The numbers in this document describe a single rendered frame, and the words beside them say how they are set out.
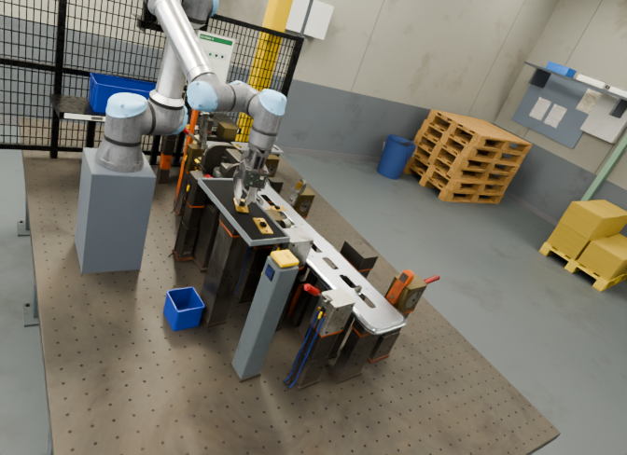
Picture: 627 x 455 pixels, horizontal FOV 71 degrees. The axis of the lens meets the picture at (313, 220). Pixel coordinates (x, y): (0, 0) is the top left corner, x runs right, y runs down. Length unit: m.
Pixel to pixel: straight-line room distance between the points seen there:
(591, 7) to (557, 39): 0.54
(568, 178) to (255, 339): 6.43
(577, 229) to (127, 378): 5.20
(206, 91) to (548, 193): 6.66
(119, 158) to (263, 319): 0.71
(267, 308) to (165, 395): 0.39
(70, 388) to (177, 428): 0.31
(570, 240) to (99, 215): 5.18
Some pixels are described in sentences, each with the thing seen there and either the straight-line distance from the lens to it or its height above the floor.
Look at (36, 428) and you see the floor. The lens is 2.21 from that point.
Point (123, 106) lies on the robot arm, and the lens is 1.53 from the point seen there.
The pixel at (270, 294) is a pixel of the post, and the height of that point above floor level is 1.06.
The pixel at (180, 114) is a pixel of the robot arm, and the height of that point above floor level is 1.30.
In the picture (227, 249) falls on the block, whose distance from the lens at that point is 1.42.
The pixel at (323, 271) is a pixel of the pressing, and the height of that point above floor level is 1.00.
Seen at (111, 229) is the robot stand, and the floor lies 0.89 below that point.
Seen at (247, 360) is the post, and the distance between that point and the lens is 1.41.
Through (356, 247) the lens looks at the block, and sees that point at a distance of 1.69.
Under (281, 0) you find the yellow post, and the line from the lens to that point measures 2.73.
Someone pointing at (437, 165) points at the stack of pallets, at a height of 0.32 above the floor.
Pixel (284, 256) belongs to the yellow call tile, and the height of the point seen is 1.16.
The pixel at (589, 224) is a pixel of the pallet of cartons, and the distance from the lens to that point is 5.82.
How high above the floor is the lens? 1.80
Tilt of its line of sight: 26 degrees down
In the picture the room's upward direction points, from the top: 21 degrees clockwise
